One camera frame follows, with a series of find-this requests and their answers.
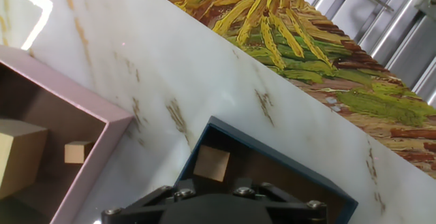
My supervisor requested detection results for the pink cardboard box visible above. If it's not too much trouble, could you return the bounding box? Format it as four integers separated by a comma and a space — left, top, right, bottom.
0, 45, 135, 224

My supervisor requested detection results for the large wooden cube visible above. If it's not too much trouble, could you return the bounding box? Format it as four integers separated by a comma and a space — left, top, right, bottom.
0, 118, 49, 201

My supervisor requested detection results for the dark blue cardboard box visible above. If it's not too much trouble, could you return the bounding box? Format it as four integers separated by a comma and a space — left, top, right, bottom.
174, 116, 360, 224

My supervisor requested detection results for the tiny wooden cube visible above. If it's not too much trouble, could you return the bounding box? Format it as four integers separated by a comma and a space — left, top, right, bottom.
63, 140, 96, 165

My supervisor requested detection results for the medium wooden cube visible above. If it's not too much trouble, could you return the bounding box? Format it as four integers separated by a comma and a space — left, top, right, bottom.
192, 144, 231, 183

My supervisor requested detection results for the white marble pattern mat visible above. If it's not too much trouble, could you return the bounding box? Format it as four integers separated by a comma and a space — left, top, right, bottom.
0, 0, 436, 224

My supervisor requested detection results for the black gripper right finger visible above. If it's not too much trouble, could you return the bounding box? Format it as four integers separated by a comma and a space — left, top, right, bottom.
232, 178, 328, 224

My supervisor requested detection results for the yellow green painted cloth strip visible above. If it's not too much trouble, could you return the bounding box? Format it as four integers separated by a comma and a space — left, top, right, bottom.
138, 0, 436, 180

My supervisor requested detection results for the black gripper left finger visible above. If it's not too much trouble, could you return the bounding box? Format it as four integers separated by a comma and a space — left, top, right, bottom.
101, 178, 198, 224

